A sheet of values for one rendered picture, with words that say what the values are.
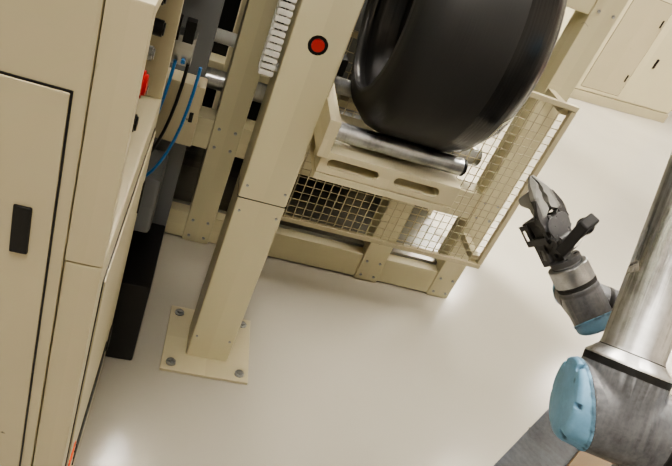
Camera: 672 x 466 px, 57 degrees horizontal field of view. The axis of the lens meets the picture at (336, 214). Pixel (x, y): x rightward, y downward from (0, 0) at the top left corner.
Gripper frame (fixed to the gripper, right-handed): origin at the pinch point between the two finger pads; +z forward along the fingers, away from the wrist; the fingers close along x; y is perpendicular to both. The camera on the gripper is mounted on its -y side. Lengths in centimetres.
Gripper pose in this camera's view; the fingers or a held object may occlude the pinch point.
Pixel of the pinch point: (535, 180)
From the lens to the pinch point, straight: 142.6
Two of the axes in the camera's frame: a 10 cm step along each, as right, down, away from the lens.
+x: 7.6, -4.2, 4.9
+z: -4.5, -8.9, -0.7
